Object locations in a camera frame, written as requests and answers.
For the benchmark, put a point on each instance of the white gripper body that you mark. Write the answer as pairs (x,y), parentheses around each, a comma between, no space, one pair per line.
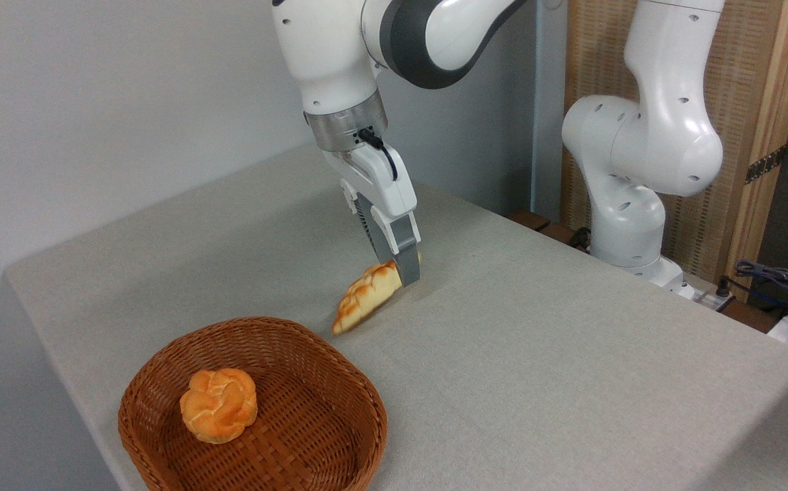
(384,177)

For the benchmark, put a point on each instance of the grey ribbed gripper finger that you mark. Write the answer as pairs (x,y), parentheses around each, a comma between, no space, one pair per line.
(404,249)
(370,228)

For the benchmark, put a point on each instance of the long twisted bread loaf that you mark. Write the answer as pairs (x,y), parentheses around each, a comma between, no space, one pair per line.
(367,293)

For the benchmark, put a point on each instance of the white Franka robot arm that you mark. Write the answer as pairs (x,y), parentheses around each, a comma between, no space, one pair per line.
(660,136)

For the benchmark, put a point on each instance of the round knotted bread roll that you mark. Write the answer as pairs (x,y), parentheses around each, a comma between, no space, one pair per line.
(220,406)

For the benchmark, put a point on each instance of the grey tablecloth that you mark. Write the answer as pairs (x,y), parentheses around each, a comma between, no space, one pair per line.
(537,368)

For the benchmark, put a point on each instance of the brown wicker basket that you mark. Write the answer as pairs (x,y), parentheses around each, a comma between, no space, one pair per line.
(326,423)

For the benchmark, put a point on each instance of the metal screen hinge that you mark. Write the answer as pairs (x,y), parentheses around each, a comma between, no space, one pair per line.
(765,165)

